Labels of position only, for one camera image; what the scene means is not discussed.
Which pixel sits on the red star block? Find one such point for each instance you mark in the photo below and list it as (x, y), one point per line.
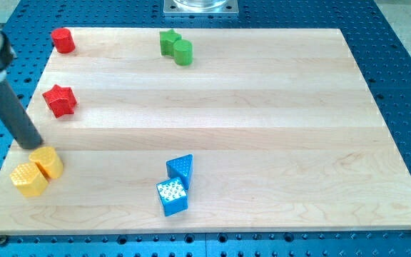
(60, 100)

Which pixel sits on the yellow hexagon block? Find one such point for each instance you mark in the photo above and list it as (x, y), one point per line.
(28, 179)

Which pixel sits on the red cylinder block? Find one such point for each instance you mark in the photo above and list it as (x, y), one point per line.
(63, 40)

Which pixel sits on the light wooden board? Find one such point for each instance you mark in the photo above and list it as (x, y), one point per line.
(284, 132)

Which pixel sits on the yellow heart block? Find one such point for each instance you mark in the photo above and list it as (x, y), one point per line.
(48, 161)

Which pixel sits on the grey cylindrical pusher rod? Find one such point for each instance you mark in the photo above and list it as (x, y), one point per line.
(15, 118)

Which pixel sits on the blue triangle block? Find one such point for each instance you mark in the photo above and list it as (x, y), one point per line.
(182, 168)

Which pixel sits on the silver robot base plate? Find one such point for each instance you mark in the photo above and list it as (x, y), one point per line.
(184, 8)

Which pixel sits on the green star block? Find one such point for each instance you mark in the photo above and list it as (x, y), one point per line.
(167, 40)

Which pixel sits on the green cylinder block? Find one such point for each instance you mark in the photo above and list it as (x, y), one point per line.
(183, 52)

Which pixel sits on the blue cube block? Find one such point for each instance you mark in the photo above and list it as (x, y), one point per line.
(173, 196)

